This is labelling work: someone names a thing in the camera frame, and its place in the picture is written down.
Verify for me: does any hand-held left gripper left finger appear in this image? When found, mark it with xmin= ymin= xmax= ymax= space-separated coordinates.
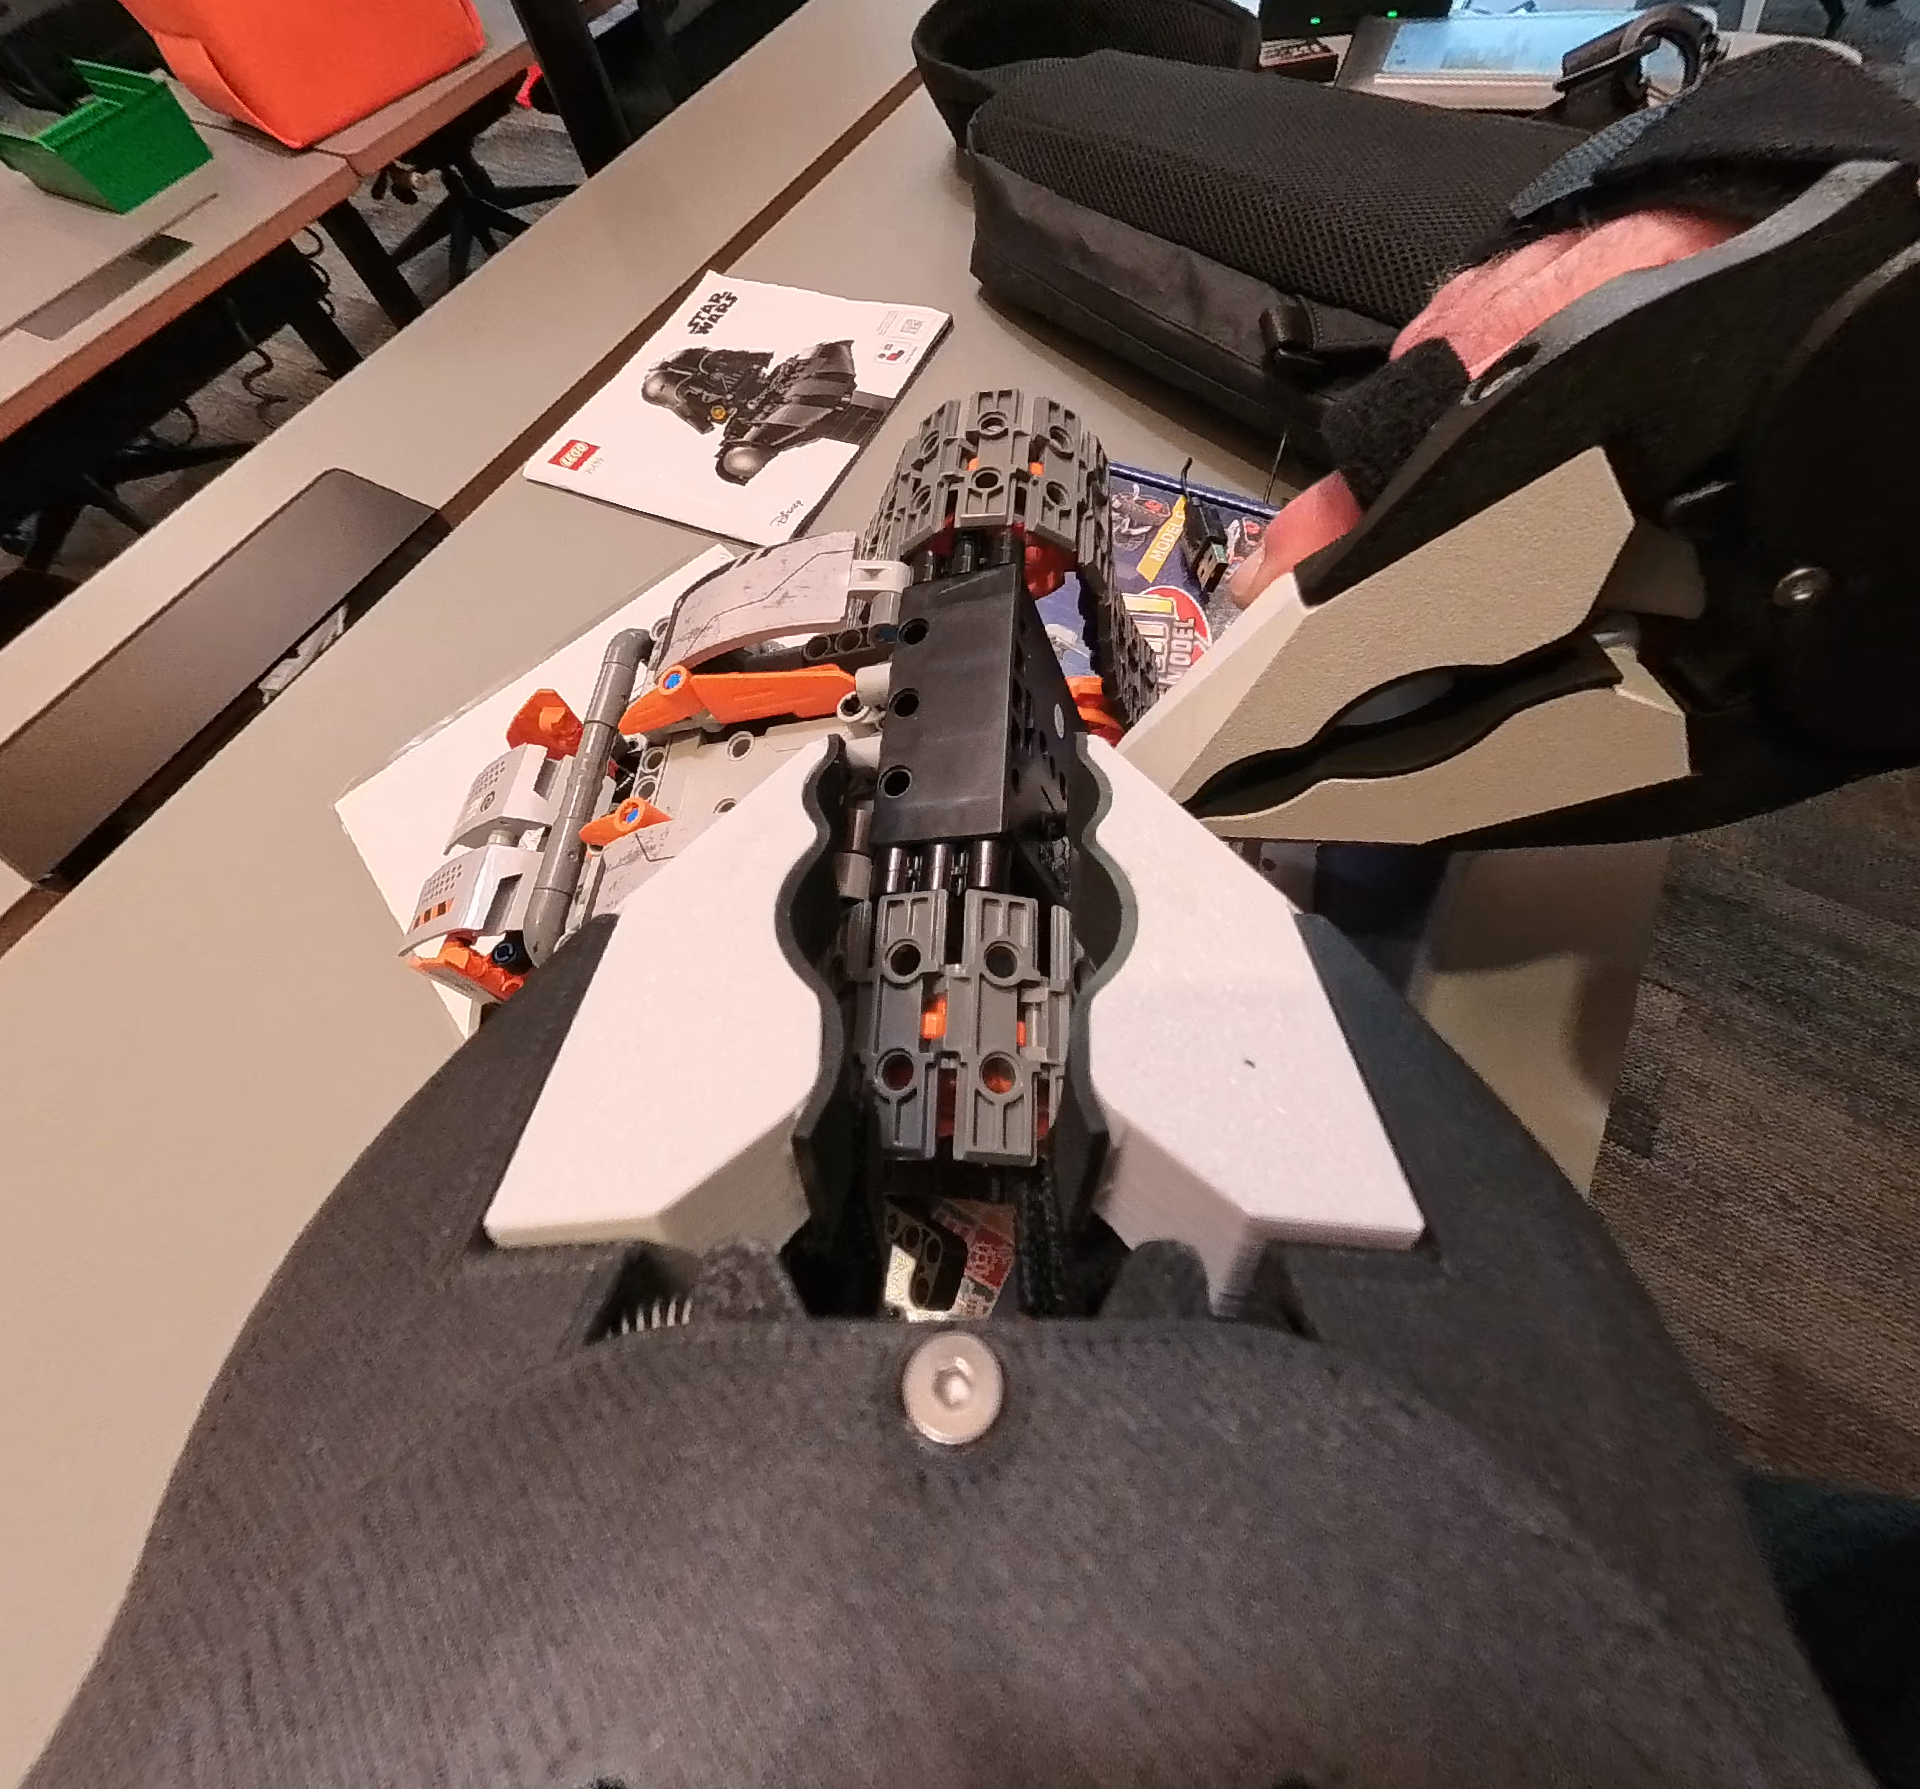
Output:
xmin=489 ymin=748 xmax=863 ymax=1258

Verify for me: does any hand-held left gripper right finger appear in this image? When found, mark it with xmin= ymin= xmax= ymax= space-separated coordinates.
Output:
xmin=1064 ymin=746 xmax=1427 ymax=1251

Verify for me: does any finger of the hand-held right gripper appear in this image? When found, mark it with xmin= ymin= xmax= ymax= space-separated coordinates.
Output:
xmin=1187 ymin=674 xmax=1699 ymax=850
xmin=1126 ymin=450 xmax=1646 ymax=802

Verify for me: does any tracked building-block toy robot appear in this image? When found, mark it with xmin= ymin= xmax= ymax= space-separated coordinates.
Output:
xmin=405 ymin=396 xmax=1134 ymax=1197

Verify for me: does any person's right forearm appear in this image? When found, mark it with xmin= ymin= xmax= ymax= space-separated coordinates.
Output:
xmin=1509 ymin=42 xmax=1920 ymax=256

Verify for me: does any person's right hand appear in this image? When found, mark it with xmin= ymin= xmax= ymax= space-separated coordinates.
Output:
xmin=1232 ymin=200 xmax=1748 ymax=598

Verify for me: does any white instruction sheet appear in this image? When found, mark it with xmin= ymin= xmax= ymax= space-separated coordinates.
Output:
xmin=332 ymin=545 xmax=758 ymax=927

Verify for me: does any black bag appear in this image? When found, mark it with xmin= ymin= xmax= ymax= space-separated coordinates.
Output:
xmin=912 ymin=0 xmax=1920 ymax=461

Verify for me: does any black-and-white instruction booklet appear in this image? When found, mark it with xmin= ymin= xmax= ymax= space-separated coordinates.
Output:
xmin=526 ymin=274 xmax=953 ymax=547

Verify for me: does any person's dark clothing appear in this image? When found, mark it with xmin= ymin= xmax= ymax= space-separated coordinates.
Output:
xmin=1740 ymin=1476 xmax=1920 ymax=1789

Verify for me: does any green storage bin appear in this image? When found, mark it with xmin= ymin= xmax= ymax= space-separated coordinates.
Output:
xmin=0 ymin=60 xmax=214 ymax=212

